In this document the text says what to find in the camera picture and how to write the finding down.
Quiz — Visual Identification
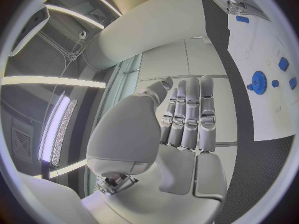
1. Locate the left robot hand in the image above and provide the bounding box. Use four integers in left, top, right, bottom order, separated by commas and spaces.
81, 75, 229, 224

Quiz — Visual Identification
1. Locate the white task board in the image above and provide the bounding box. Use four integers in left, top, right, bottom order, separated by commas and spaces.
227, 12, 299, 142

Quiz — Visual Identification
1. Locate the glowing light bar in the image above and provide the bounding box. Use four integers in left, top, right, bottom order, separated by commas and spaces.
36, 90, 79, 168

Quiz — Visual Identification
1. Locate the blue gear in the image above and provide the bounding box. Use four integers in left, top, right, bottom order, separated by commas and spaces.
251, 71, 269, 95

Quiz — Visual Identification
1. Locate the blue rounded block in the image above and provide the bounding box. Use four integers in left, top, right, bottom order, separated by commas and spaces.
278, 56, 290, 72

